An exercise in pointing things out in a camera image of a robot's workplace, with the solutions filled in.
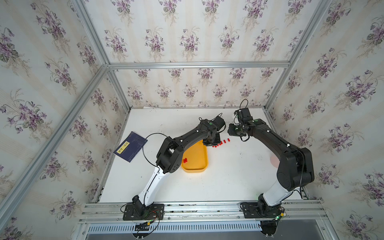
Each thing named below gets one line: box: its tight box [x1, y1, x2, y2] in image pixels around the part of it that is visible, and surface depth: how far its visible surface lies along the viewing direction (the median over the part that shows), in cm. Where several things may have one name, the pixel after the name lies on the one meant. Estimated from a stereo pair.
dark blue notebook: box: [113, 131, 148, 163], surface depth 98 cm
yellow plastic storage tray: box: [181, 139, 208, 173], surface depth 92 cm
